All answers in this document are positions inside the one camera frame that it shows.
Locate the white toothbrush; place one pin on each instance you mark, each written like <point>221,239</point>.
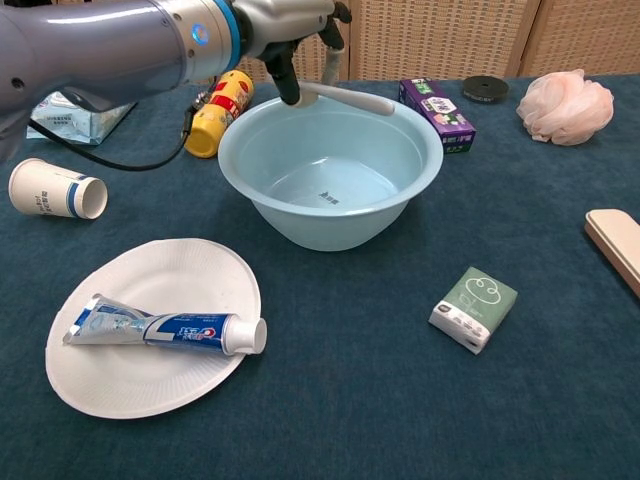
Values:
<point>355,99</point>

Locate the dark teal table cloth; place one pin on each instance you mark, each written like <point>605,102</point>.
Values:
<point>340,400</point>

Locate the black round disc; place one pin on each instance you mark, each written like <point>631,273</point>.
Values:
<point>485,89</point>

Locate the yellow bottle red label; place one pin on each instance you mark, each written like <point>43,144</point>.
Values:
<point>220,112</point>

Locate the pink plastic case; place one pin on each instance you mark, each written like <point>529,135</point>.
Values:
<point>617,240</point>

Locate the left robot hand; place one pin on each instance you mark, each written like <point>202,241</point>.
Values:
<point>280,22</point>

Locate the green white tissue pack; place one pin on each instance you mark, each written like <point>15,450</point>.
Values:
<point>475,300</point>

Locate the pink bath pouf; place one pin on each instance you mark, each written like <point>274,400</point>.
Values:
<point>567,107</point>

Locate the light blue wet wipes pack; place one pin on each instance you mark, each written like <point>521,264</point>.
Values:
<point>75,125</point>

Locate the light blue plastic basin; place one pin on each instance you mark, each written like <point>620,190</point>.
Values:
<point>300,225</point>

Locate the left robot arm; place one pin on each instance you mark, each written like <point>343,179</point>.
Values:
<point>100,45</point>

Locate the white paper cup blue band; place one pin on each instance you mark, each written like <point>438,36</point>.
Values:
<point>40,190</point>

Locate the purple box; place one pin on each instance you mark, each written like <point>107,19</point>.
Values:
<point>442,112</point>

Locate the blue white toothpaste tube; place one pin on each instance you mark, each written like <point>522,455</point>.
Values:
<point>190,332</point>

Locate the white paper plate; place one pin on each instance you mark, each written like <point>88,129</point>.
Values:
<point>165,275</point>

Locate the wicker folding screen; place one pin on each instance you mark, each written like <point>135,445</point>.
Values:
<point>450,35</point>

